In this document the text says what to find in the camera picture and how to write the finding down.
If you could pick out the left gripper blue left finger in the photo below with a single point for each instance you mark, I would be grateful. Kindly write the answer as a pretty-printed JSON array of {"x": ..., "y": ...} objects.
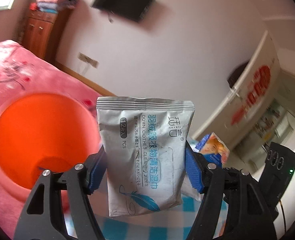
[{"x": 82, "y": 181}]

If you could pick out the folded blankets stack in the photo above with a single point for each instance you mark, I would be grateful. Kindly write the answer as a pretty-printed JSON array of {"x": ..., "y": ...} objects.
[{"x": 53, "y": 5}]

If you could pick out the brown wooden cabinet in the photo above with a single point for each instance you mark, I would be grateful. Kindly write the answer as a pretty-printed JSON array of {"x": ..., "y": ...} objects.
[{"x": 43, "y": 32}]

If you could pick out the white door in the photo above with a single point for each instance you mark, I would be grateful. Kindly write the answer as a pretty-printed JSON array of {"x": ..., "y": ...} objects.
[{"x": 219, "y": 121}]

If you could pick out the blue white checkered tablecloth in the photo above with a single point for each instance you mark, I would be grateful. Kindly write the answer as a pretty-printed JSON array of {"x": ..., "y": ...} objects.
[{"x": 174, "y": 223}]

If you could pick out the blue orange snack packet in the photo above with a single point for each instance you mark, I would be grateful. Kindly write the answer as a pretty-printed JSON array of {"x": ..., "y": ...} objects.
[{"x": 213, "y": 149}]

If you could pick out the orange plastic bucket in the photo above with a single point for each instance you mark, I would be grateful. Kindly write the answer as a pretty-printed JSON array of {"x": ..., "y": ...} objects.
[{"x": 43, "y": 131}]

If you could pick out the red Chinese knot decoration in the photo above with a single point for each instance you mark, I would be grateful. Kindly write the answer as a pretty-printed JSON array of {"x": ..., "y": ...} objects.
[{"x": 255, "y": 91}]

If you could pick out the pink bed blanket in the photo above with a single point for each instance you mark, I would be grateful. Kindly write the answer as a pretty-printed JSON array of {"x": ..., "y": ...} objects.
[{"x": 21, "y": 72}]

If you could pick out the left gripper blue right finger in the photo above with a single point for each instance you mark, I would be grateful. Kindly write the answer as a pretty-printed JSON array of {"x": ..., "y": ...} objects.
[{"x": 208, "y": 179}]

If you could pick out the black wall television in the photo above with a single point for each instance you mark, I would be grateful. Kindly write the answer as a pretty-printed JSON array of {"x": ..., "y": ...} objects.
[{"x": 133, "y": 10}]

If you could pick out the grey wet wipes pack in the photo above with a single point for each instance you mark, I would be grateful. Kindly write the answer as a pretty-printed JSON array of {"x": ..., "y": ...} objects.
[{"x": 144, "y": 140}]

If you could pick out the wall power outlet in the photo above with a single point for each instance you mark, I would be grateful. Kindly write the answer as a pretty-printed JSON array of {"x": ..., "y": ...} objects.
[{"x": 88, "y": 60}]

